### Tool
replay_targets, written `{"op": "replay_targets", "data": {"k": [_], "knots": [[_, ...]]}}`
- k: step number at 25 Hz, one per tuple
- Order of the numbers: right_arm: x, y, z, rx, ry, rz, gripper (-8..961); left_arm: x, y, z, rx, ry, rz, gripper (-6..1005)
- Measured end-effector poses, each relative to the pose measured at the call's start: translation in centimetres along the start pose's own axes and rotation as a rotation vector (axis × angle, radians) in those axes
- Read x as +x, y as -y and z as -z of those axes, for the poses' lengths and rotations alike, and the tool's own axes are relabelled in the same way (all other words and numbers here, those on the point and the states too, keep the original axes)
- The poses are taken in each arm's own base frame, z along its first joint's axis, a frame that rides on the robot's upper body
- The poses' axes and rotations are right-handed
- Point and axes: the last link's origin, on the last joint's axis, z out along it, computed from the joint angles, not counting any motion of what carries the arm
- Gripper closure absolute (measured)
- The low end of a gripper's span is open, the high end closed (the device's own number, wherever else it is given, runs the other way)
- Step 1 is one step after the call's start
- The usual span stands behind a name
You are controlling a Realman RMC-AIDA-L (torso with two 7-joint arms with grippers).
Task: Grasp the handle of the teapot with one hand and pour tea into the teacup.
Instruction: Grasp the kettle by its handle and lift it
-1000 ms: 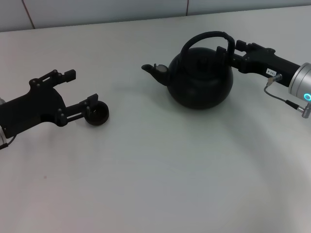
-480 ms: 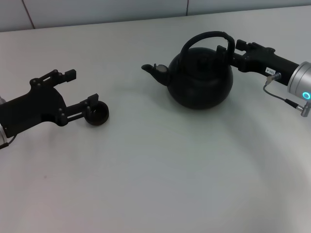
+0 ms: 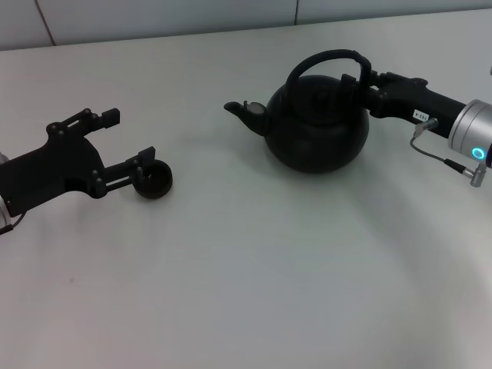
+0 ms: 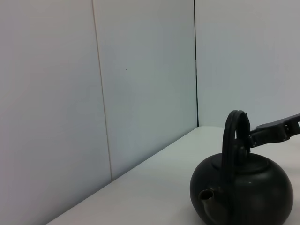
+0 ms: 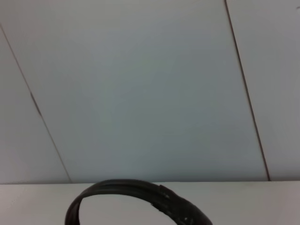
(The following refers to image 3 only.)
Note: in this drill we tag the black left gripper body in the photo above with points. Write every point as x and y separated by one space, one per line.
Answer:
50 171

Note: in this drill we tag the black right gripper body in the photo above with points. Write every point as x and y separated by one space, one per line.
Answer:
407 102

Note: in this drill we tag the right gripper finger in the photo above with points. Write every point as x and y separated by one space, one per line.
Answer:
350 87
384 77

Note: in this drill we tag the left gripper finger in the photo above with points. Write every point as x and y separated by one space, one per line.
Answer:
125 173
112 117

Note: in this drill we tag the small dark teacup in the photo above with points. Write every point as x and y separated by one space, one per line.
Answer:
155 188

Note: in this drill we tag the black round teapot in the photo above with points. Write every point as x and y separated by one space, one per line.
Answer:
315 134

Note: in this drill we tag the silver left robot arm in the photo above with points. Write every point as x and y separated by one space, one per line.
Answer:
2 215

